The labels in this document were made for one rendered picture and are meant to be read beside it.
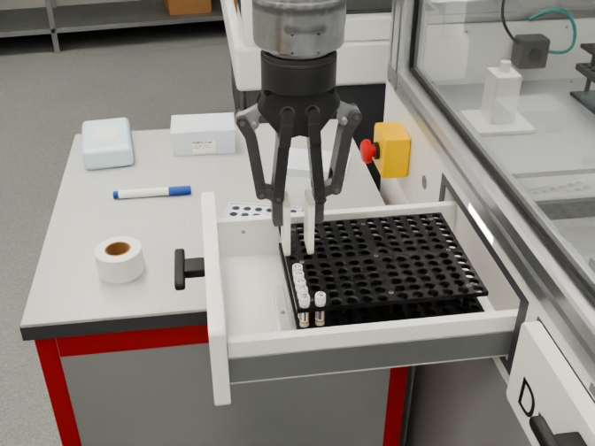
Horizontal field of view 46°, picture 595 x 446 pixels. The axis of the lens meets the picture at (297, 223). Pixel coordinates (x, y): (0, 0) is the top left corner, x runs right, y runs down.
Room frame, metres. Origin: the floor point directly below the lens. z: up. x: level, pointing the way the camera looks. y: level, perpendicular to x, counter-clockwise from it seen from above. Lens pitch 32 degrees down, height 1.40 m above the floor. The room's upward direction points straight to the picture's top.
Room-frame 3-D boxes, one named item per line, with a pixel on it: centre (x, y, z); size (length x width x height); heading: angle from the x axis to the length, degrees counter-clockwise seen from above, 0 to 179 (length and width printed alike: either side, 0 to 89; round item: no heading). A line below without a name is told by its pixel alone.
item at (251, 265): (0.71, -0.11, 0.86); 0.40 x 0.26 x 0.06; 98
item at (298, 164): (1.20, -0.04, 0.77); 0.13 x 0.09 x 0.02; 80
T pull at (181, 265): (0.68, 0.13, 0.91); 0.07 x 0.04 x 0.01; 8
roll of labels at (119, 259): (0.87, 0.27, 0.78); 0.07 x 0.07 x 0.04
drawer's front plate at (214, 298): (0.68, 0.10, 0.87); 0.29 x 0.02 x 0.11; 8
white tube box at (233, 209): (0.96, 0.06, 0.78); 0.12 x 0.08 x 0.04; 83
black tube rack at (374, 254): (0.71, -0.10, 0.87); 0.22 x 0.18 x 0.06; 98
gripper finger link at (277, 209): (0.66, 0.03, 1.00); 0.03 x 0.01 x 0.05; 98
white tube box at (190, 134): (1.30, 0.19, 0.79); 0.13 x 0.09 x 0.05; 97
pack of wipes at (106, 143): (1.27, 0.38, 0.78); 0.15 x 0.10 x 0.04; 14
